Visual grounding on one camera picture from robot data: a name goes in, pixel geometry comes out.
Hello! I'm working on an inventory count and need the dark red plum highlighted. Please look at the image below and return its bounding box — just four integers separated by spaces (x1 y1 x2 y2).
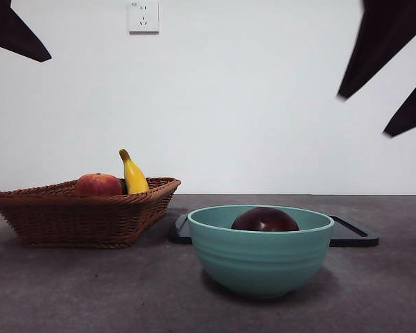
231 206 300 232

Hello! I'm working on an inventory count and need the teal ribbed bowl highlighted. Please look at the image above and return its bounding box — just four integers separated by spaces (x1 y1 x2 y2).
187 204 335 299

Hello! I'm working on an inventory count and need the black rectangular tray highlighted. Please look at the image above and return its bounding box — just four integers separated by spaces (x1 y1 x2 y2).
168 213 381 248

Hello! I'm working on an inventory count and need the red orange peach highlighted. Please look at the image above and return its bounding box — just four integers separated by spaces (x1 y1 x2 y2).
74 172 123 197

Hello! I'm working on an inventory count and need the yellow banana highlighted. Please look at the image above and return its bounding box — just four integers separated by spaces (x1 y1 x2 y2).
119 148 150 195

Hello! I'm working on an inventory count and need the brown wicker basket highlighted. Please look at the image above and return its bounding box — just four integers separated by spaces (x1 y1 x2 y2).
0 177 182 250

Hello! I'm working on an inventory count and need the white wall socket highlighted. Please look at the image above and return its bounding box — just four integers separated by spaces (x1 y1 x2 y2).
128 1 159 35

